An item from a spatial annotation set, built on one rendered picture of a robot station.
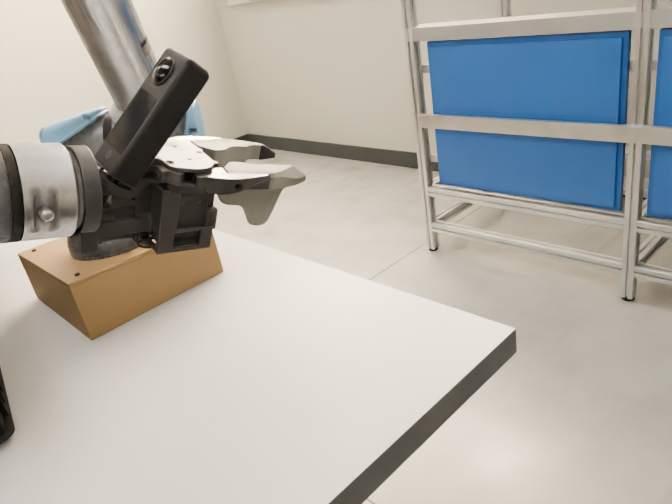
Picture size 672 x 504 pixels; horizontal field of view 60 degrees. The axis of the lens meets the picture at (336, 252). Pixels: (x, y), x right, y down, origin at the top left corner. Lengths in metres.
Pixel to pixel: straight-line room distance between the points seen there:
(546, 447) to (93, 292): 1.16
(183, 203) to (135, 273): 0.51
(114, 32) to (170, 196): 0.41
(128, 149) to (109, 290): 0.54
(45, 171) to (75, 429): 0.44
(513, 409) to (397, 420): 1.07
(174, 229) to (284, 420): 0.30
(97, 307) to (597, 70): 1.56
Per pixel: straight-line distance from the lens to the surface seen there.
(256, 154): 0.61
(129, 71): 0.91
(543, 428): 1.70
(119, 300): 1.03
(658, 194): 2.03
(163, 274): 1.05
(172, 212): 0.52
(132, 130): 0.50
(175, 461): 0.73
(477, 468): 1.59
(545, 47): 2.04
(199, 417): 0.77
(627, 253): 2.14
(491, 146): 2.23
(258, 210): 0.56
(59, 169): 0.48
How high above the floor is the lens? 1.17
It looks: 25 degrees down
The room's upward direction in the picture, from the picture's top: 10 degrees counter-clockwise
